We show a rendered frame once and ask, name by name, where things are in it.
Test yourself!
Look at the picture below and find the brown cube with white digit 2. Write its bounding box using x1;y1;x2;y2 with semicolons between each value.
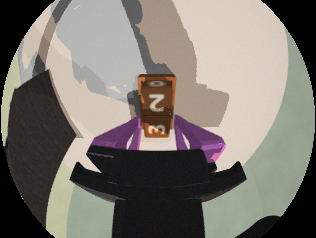
140;80;173;116

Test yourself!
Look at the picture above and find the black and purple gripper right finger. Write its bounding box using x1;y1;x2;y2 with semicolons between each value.
174;114;226;163

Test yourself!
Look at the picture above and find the brown cube with white digit 3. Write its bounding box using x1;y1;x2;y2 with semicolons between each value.
143;115;171;138

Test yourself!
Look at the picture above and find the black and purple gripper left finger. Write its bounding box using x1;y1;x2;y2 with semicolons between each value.
91;115;142;150

